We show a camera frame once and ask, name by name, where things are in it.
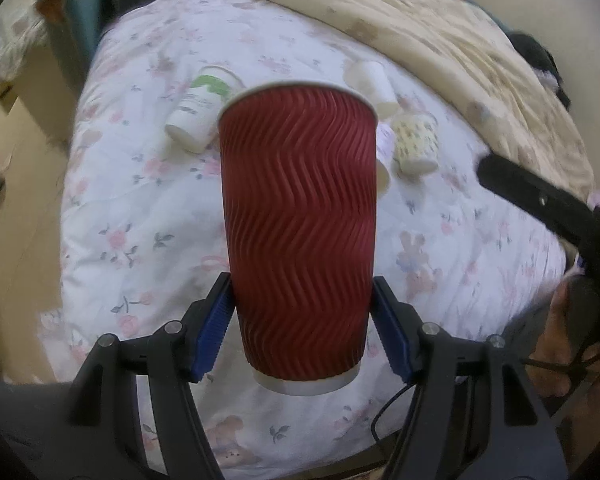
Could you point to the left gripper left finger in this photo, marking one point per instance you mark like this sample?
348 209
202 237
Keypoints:
102 406

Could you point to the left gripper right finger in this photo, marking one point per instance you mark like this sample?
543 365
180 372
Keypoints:
474 413

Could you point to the red ripple paper cup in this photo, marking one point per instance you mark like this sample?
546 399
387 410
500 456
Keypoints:
298 162

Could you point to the white pink patterned paper cup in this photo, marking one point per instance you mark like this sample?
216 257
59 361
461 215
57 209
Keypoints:
383 176

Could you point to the yellow cartoon paper cup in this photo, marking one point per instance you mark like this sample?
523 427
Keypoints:
417 143

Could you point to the green white paper cup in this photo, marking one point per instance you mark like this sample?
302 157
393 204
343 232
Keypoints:
192 123

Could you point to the white leaf paper cup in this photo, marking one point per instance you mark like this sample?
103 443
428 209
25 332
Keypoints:
370 79

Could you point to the person's right hand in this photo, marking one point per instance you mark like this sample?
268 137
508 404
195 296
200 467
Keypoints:
562 343

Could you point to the white floral bed sheet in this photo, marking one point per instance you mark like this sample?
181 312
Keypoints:
141 226

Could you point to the cream bear duvet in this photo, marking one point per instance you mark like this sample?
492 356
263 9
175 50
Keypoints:
461 54

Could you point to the dark clothes by wall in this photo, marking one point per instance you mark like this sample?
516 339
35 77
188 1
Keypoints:
542 63

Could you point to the teal bed frame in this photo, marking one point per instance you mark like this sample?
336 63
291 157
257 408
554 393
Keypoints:
73 29

